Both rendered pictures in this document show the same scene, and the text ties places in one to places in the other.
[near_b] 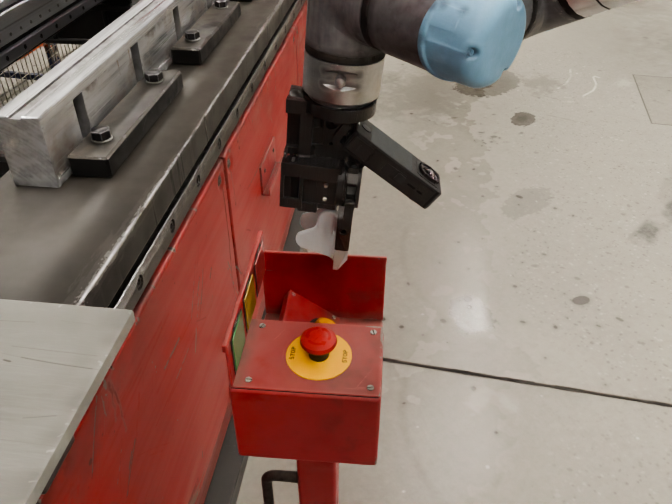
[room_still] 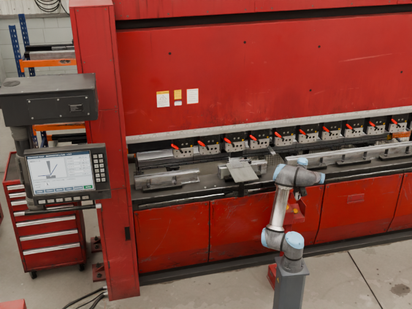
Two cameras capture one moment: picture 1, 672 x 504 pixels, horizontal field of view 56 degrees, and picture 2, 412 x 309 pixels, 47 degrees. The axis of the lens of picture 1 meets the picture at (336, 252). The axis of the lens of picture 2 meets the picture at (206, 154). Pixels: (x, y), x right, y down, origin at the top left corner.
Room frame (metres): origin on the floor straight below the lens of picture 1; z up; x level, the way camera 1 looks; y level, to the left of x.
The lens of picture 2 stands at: (-1.10, -2.54, 2.88)
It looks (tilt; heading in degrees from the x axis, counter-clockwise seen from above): 29 degrees down; 69
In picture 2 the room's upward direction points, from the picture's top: straight up
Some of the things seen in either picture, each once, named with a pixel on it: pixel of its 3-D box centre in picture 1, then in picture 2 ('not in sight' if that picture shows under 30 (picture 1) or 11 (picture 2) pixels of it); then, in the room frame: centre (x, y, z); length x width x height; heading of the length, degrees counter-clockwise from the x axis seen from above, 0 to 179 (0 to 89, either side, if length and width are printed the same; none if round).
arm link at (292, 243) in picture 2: not in sight; (293, 244); (0.22, -0.55, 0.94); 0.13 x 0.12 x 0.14; 135
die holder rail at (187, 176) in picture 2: not in sight; (167, 178); (-0.29, 0.49, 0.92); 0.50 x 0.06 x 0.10; 173
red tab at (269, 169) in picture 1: (271, 165); (355, 198); (1.26, 0.15, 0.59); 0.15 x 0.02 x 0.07; 173
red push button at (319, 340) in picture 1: (318, 347); not in sight; (0.48, 0.02, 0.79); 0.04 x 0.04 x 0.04
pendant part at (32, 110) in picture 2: not in sight; (59, 150); (-1.05, 0.09, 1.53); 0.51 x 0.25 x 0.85; 170
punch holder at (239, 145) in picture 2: not in sight; (233, 139); (0.23, 0.42, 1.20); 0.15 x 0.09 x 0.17; 173
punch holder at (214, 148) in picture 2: not in sight; (208, 142); (0.04, 0.45, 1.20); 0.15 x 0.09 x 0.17; 173
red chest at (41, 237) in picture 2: not in sight; (49, 214); (-1.19, 0.95, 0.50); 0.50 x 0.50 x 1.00; 83
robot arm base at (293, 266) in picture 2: not in sight; (292, 259); (0.23, -0.56, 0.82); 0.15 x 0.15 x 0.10
